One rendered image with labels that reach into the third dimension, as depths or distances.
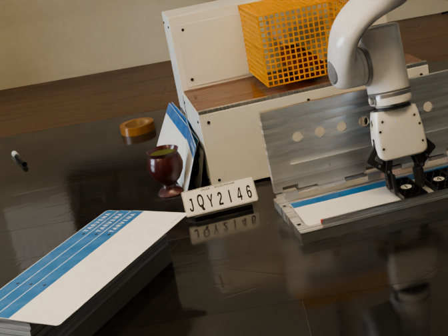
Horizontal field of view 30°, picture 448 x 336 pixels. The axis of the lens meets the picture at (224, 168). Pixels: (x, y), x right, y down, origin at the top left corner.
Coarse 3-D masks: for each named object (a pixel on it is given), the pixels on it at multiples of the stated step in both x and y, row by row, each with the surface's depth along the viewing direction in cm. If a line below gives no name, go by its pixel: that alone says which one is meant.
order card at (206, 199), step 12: (240, 180) 181; (252, 180) 181; (192, 192) 180; (204, 192) 180; (216, 192) 180; (228, 192) 181; (240, 192) 181; (252, 192) 181; (192, 204) 179; (204, 204) 180; (216, 204) 180; (228, 204) 180; (240, 204) 181
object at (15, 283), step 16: (96, 224) 160; (160, 240) 159; (48, 256) 149; (144, 256) 154; (160, 256) 159; (32, 272) 144; (128, 272) 150; (144, 272) 154; (112, 288) 146; (128, 288) 150; (96, 304) 142; (112, 304) 146; (0, 320) 130; (80, 320) 138; (96, 320) 142
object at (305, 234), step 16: (432, 160) 181; (352, 176) 178; (368, 176) 179; (384, 176) 180; (400, 176) 178; (288, 192) 176; (304, 192) 179; (320, 192) 177; (288, 208) 172; (400, 208) 162; (416, 208) 162; (432, 208) 163; (288, 224) 169; (304, 224) 164; (320, 224) 162; (336, 224) 160; (352, 224) 161; (368, 224) 161; (304, 240) 160
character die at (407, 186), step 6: (396, 180) 173; (402, 180) 173; (408, 180) 172; (402, 186) 169; (408, 186) 169; (414, 186) 169; (420, 186) 168; (402, 192) 167; (408, 192) 166; (414, 192) 166; (420, 192) 165; (426, 192) 165; (402, 198) 165
